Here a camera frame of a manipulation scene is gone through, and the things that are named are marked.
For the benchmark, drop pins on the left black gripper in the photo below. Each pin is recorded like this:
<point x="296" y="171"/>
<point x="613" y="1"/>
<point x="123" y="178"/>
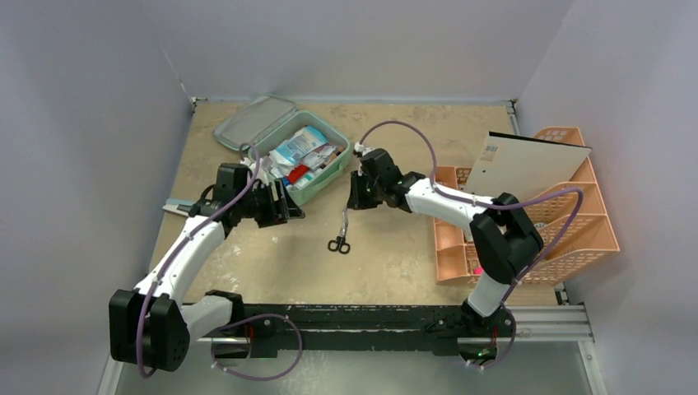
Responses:
<point x="276" y="213"/>

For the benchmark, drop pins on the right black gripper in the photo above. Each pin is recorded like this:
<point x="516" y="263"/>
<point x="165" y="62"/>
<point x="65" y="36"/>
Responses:
<point x="358" y="192"/>

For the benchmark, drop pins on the red first aid pouch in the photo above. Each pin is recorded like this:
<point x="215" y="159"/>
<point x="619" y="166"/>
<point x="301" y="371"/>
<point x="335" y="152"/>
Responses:
<point x="297" y="173"/>

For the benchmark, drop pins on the white plastic bottle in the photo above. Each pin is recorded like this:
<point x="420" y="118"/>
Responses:
<point x="306" y="179"/>

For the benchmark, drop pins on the blue white tube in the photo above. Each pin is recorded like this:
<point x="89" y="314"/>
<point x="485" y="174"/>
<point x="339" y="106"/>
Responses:
<point x="280" y="171"/>

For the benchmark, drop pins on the clear bag alcohol wipes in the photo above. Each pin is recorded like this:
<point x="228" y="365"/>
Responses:
<point x="322" y="156"/>

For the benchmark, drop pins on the blue white plastic bag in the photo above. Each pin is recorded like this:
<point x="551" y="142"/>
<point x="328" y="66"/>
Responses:
<point x="293" y="149"/>

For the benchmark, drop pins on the mint green storage case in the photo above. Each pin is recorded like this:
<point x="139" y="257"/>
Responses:
<point x="268" y="121"/>

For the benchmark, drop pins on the black handled scissors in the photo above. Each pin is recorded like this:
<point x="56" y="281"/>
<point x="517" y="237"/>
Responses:
<point x="339" y="244"/>

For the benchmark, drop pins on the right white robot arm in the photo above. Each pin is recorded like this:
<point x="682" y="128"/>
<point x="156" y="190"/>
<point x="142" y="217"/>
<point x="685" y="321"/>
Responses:
<point x="504" y="237"/>

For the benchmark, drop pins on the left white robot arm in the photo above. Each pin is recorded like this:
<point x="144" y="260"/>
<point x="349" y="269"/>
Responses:
<point x="150" y="326"/>

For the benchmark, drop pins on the light blue stapler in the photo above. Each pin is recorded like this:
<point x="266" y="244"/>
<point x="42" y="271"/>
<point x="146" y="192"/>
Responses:
<point x="178" y="207"/>

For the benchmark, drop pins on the white cardboard folder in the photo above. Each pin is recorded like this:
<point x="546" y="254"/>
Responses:
<point x="523" y="166"/>

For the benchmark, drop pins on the black metal base frame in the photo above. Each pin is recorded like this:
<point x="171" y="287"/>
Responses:
<point x="442" y="330"/>

